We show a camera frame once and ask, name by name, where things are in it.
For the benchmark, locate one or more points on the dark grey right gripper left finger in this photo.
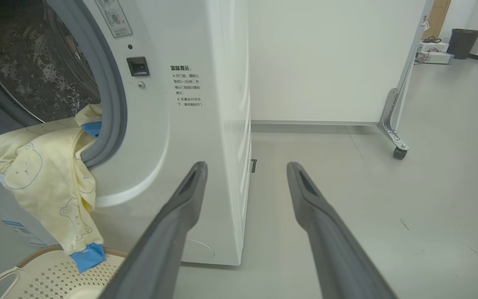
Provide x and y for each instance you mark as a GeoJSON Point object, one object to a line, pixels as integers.
{"type": "Point", "coordinates": [160, 249]}

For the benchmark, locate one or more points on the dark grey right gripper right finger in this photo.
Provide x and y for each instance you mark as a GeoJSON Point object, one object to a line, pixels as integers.
{"type": "Point", "coordinates": [334, 249]}

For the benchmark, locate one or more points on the pale yellow bear-print garment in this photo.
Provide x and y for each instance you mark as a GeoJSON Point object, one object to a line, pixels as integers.
{"type": "Point", "coordinates": [44, 182]}

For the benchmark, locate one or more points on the white front-load washing machine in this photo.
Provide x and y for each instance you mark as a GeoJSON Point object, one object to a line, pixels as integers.
{"type": "Point", "coordinates": [189, 145]}

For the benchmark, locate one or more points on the black door lock socket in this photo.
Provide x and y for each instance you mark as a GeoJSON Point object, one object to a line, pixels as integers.
{"type": "Point", "coordinates": [138, 66]}

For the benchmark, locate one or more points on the stainless steel washing machine drum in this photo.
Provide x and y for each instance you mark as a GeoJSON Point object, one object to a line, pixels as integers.
{"type": "Point", "coordinates": [23, 62]}

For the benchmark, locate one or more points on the round drain filter cover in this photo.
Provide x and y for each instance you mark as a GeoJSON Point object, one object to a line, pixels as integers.
{"type": "Point", "coordinates": [201, 251]}

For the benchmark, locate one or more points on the cream perforated laundry basket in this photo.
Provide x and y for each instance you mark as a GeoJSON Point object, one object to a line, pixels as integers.
{"type": "Point", "coordinates": [48, 278]}

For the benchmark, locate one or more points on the metal partition leg with caster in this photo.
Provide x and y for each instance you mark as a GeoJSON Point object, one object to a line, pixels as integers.
{"type": "Point", "coordinates": [390, 120]}

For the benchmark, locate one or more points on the blue energy label sticker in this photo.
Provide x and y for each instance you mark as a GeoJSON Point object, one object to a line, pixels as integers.
{"type": "Point", "coordinates": [19, 230]}

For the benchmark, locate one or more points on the white partition panel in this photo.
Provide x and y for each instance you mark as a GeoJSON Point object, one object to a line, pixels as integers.
{"type": "Point", "coordinates": [326, 62]}

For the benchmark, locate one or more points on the white equipment box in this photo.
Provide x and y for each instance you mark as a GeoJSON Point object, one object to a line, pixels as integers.
{"type": "Point", "coordinates": [436, 56]}

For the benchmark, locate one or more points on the grey warning sticker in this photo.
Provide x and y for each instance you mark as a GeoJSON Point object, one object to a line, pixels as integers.
{"type": "Point", "coordinates": [114, 18]}

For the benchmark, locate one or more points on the dark grey trash bin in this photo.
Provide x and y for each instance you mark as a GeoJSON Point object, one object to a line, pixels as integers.
{"type": "Point", "coordinates": [463, 43]}

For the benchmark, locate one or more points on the brown cardboard sheet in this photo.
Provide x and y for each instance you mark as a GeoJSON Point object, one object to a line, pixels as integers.
{"type": "Point", "coordinates": [438, 16]}

